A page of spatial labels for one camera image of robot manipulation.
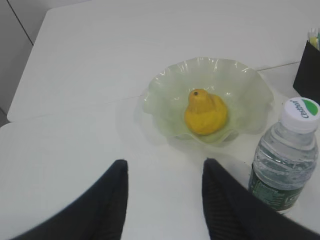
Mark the black square pen holder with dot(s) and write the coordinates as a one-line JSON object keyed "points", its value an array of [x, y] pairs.
{"points": [[307, 79]]}

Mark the green utility knife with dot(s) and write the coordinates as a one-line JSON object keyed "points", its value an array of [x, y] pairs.
{"points": [[318, 41]]}

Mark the yellow utility knife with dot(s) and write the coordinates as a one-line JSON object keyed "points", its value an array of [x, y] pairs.
{"points": [[312, 35]]}

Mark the yellow pear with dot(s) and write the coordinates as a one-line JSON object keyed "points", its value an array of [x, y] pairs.
{"points": [[206, 113]]}

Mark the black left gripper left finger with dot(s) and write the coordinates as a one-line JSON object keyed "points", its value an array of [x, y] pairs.
{"points": [[98, 214]]}

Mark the pale green wavy plate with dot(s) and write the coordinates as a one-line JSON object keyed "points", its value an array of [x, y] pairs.
{"points": [[243, 90]]}

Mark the clear water bottle green label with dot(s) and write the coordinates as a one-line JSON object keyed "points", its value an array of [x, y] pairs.
{"points": [[286, 155]]}

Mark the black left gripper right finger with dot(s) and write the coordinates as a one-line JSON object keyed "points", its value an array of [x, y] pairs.
{"points": [[232, 213]]}

